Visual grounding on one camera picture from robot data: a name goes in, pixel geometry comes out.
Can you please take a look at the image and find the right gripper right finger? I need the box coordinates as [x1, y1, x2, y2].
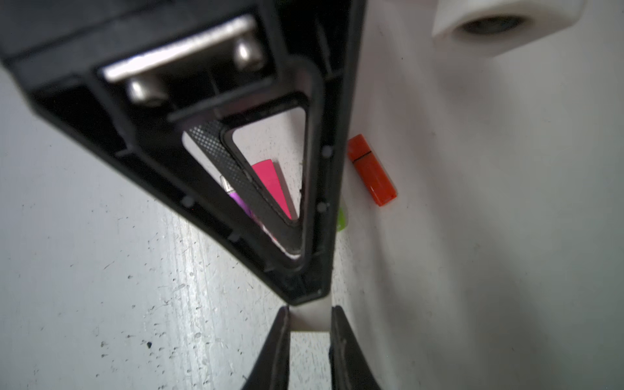
[329, 305, 380, 390]

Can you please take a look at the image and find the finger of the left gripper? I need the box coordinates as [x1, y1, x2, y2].
[1, 1, 367, 306]
[185, 93, 307, 254]

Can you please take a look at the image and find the clear usb cap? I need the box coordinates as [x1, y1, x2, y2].
[289, 294, 332, 332]

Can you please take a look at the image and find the pink usb drive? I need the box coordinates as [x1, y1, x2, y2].
[252, 159, 293, 219]

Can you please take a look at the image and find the green usb drive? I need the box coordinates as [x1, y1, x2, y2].
[336, 198, 348, 232]

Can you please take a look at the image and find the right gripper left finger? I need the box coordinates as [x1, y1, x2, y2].
[242, 306, 291, 390]

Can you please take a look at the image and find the red usb drive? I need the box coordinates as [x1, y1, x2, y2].
[347, 134, 397, 206]

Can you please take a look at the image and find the purple usb drive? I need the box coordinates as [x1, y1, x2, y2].
[220, 175, 254, 218]

